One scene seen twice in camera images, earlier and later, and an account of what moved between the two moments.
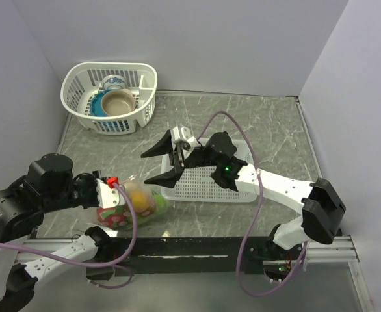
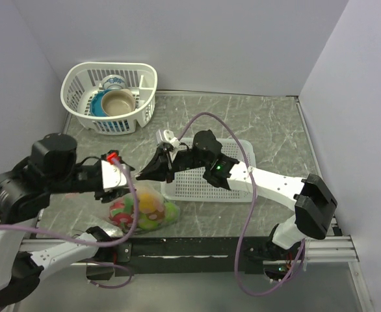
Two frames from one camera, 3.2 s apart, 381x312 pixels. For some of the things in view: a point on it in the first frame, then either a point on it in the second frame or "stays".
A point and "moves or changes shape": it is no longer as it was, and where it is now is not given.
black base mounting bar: (240, 255) stays
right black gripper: (164, 146) → (160, 169)
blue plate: (95, 103) stays
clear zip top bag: (149, 205) moves or changes shape
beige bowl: (118, 102) stays
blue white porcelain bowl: (114, 82) stays
